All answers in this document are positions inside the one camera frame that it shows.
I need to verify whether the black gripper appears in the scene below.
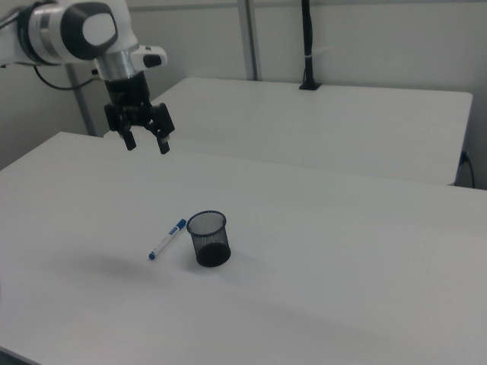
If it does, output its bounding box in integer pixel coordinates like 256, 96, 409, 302
103, 71, 177, 156

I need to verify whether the blue and white marker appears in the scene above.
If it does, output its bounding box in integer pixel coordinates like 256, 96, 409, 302
148, 217, 187, 262

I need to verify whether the white adjoining table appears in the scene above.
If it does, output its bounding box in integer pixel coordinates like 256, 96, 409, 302
150, 77, 474, 187

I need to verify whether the black pole with flat base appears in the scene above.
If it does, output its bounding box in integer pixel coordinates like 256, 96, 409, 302
298, 0, 323, 91

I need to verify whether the grey metal partition post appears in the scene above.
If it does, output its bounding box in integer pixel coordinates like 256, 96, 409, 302
66, 62, 97, 137
237, 0, 264, 81

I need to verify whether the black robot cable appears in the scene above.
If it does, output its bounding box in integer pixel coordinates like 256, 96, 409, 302
33, 65, 106, 91

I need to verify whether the black wire mesh pen cup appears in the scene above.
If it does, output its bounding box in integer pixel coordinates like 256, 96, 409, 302
186, 210, 232, 268

